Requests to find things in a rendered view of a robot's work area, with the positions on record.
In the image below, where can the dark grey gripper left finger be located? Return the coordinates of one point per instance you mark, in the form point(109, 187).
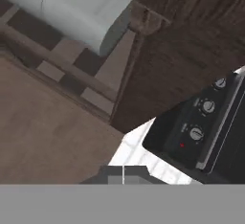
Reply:
point(111, 173)

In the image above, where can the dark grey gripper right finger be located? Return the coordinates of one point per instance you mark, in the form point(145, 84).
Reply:
point(135, 173)

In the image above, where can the dark wood cabinet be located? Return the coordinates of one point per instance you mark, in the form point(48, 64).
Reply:
point(185, 42)

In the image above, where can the black oven with knobs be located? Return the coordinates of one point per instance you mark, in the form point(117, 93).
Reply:
point(178, 129)

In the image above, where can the round silver oven knob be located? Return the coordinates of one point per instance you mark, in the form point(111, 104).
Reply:
point(196, 133)
point(220, 83)
point(209, 106)

